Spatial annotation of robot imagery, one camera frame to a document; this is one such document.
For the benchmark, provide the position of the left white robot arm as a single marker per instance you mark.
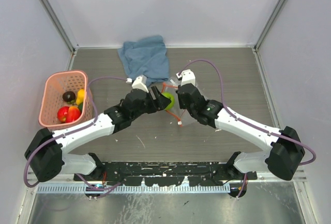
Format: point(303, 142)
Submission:
point(49, 153)

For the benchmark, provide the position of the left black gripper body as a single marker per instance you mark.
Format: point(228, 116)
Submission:
point(149, 106)

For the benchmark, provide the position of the grey slotted cable duct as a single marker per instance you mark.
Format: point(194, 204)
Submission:
point(76, 188)

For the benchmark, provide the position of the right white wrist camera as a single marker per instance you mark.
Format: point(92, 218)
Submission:
point(186, 77)

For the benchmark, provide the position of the green apple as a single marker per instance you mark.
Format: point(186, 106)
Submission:
point(171, 98)

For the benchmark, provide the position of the red apple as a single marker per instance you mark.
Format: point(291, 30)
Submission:
point(62, 114)

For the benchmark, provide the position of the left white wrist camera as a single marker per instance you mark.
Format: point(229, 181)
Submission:
point(138, 83)

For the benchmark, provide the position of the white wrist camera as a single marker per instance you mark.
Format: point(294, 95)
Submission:
point(138, 83)
point(186, 77)

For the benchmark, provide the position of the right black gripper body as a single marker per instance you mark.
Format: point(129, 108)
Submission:
point(192, 112)

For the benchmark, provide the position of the green fruit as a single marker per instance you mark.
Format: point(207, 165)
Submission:
point(80, 107)

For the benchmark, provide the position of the dark brown fruit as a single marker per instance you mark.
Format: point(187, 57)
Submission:
point(69, 97)

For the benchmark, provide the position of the yellow pear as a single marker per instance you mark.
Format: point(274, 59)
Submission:
point(80, 96)

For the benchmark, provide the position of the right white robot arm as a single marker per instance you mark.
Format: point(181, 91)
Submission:
point(280, 150)

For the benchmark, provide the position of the pink plastic basket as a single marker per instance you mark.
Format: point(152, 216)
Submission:
point(52, 101)

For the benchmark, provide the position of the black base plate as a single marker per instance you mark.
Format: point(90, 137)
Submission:
point(167, 173)

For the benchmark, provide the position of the clear orange zip bag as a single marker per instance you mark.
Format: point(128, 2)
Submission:
point(182, 116)

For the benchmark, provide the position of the red yellow mango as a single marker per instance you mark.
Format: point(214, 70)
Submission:
point(73, 114)

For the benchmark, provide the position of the blue cloth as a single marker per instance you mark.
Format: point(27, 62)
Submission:
point(147, 57)

